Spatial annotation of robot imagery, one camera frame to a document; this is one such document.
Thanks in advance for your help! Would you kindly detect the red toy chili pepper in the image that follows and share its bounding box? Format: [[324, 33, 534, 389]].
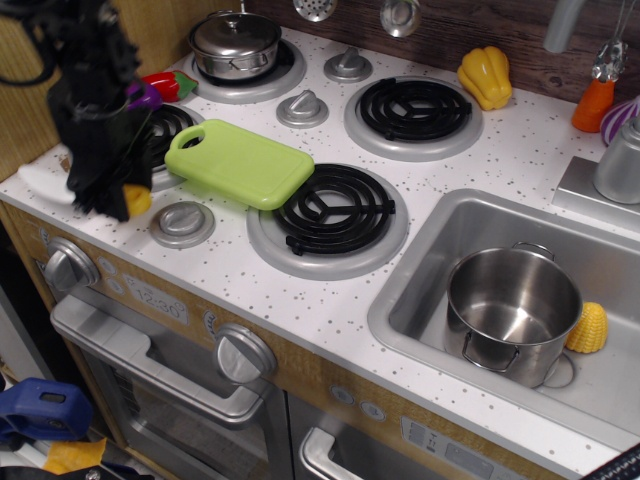
[[142, 70, 199, 103]]

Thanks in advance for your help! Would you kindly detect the grey stovetop knob middle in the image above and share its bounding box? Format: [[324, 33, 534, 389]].
[[276, 90, 329, 129]]

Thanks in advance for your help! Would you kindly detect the grey stovetop knob front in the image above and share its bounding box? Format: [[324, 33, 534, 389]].
[[150, 201, 216, 249]]

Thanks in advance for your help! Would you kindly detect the grey sink basin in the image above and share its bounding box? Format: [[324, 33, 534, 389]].
[[368, 190, 639, 447]]

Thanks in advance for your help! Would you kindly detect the grey oven knob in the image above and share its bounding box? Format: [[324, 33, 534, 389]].
[[44, 237, 100, 292], [213, 323, 277, 385]]

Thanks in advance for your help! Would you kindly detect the grey oven knob left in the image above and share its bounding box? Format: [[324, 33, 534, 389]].
[[44, 237, 100, 292]]

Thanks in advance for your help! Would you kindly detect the grey stovetop knob back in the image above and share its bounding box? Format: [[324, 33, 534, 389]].
[[324, 47, 373, 83]]

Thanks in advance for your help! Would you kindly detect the grey oven knob right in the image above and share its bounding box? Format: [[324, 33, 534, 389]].
[[213, 323, 277, 385]]

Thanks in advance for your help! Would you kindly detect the hanging perforated steel spoon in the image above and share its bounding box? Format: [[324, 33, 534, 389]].
[[293, 0, 338, 22]]

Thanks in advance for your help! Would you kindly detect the blue clamp tool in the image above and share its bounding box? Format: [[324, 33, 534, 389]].
[[1, 378, 93, 442]]

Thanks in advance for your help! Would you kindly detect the grey oven door handle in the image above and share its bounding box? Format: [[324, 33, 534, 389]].
[[51, 296, 264, 430]]

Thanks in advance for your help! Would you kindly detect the black front left burner coil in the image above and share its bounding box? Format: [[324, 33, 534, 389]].
[[148, 105, 198, 173]]

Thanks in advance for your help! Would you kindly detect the purple toy eggplant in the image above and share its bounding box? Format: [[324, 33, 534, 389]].
[[126, 82, 163, 111]]

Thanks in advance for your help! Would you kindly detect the grey stovetop knob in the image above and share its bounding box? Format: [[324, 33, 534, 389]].
[[150, 201, 216, 249], [324, 47, 373, 83], [276, 90, 329, 129]]

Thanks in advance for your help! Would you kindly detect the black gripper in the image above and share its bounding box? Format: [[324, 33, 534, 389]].
[[47, 87, 153, 222]]

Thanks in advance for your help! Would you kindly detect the grey toy faucet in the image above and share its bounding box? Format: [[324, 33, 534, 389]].
[[542, 0, 640, 221]]

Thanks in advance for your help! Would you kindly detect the black back right burner coil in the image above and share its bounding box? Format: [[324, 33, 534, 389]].
[[357, 78, 472, 142]]

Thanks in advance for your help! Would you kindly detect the hanging steel ladle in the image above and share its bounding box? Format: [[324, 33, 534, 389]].
[[380, 0, 422, 38]]

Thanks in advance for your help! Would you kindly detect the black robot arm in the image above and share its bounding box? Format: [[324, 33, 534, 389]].
[[1, 1, 153, 222]]

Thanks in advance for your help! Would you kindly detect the grey dishwasher door handle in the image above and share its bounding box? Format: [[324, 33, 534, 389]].
[[299, 427, 351, 480]]

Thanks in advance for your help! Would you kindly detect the small lidded steel pot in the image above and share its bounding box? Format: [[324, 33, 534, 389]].
[[188, 11, 282, 82]]

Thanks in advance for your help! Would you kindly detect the green plastic cutting board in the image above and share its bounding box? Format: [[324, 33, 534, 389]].
[[165, 119, 315, 211]]

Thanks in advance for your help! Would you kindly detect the toy knife yellow handle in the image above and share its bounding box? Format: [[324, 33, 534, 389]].
[[17, 162, 153, 218]]

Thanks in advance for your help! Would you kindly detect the yellow cloth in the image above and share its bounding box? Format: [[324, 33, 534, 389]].
[[43, 438, 107, 475]]

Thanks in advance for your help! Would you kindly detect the yellow toy corn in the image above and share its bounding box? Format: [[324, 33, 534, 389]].
[[565, 302, 609, 354]]

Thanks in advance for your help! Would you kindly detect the black front right burner coil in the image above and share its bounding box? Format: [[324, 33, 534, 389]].
[[272, 164, 397, 256]]

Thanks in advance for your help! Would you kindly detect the purple striped toy onion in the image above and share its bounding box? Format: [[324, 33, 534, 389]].
[[600, 96, 639, 146]]

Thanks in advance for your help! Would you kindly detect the large open steel pot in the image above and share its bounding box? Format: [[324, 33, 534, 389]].
[[444, 242, 583, 388]]

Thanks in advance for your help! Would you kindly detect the yellow toy bell pepper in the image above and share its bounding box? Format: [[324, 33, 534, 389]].
[[457, 46, 512, 111]]

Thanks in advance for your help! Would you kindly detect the black burner coil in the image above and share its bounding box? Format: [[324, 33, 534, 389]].
[[148, 105, 198, 173], [272, 164, 397, 256], [357, 78, 472, 142]]

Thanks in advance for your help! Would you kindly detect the orange toy carrot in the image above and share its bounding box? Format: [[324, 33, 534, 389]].
[[571, 79, 615, 133]]

